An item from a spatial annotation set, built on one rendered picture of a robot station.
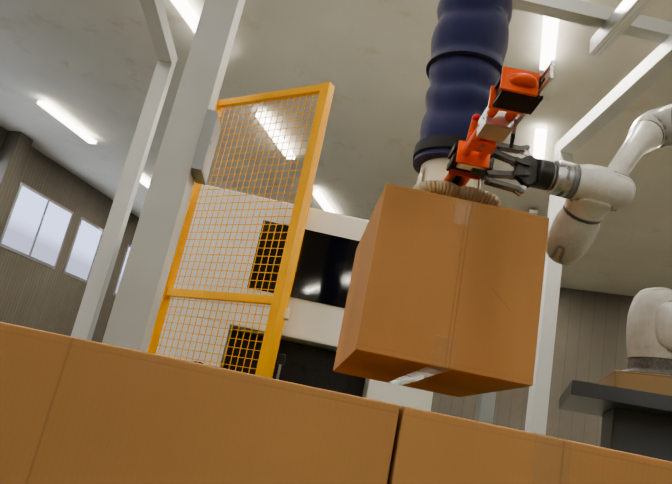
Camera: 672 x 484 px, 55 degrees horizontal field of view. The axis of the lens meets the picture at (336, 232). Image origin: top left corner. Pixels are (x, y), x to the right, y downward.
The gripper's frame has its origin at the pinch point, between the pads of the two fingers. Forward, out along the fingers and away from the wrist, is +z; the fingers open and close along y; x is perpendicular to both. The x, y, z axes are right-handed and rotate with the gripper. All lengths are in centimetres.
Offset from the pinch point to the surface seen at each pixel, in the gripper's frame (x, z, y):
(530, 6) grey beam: 191, -69, -202
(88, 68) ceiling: 569, 336, -276
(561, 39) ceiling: 316, -138, -276
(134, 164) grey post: 345, 183, -95
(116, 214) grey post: 345, 185, -52
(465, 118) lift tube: 15.8, -0.3, -19.2
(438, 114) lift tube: 19.5, 6.8, -20.6
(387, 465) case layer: -64, 20, 73
